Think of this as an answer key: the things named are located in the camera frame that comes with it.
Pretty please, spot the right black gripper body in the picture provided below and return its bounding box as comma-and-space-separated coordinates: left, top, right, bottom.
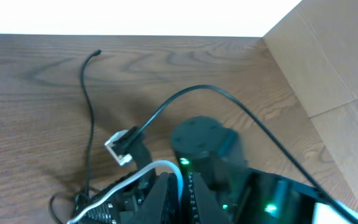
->
71, 136, 157, 223

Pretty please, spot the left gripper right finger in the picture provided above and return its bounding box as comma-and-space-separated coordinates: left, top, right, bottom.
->
186, 172, 230, 224

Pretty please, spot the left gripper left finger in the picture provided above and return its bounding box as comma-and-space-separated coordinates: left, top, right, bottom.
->
127, 172, 179, 224

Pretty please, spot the white usb cable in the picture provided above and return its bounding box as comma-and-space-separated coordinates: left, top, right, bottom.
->
67, 159, 185, 224

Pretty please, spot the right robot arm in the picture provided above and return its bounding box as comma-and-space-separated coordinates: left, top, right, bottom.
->
70, 116, 344, 224

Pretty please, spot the cardboard box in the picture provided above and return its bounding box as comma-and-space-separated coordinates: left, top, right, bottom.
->
264, 0, 358, 200

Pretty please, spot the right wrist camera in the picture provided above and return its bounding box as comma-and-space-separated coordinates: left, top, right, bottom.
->
104, 126, 142, 168

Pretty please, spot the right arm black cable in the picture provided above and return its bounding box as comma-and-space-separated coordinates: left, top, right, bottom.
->
129, 84, 358, 224

